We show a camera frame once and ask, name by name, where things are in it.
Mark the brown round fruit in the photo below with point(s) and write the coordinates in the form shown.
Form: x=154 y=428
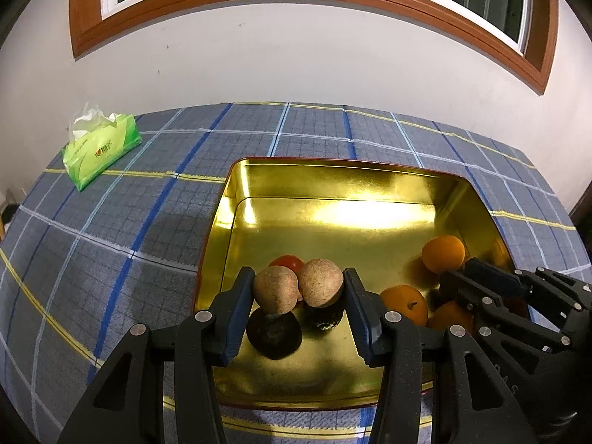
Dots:
x=276 y=291
x=320 y=284

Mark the small orange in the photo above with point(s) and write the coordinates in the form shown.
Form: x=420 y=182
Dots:
x=403 y=304
x=443 y=253

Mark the dark furniture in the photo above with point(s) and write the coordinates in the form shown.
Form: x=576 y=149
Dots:
x=583 y=222

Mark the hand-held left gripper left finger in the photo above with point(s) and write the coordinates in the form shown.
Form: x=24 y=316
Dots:
x=240 y=317

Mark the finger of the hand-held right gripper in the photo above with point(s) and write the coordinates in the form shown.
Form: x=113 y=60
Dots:
x=467 y=293
x=490 y=277

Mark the green tissue pack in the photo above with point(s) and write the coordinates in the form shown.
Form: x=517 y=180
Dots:
x=101 y=152

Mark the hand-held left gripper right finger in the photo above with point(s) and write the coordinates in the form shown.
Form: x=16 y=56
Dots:
x=358 y=317

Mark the large orange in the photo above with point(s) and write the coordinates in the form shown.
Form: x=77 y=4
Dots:
x=451 y=318

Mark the dark purple passion fruit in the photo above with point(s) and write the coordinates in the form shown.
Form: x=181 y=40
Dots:
x=273 y=336
x=323 y=319

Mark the blue plaid tablecloth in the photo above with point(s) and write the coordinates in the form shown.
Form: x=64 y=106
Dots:
x=115 y=240

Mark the red tomato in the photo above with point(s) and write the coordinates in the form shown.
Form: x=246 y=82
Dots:
x=289 y=261
x=515 y=307

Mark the red tin box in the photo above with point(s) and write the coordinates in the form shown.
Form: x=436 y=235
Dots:
x=347 y=222

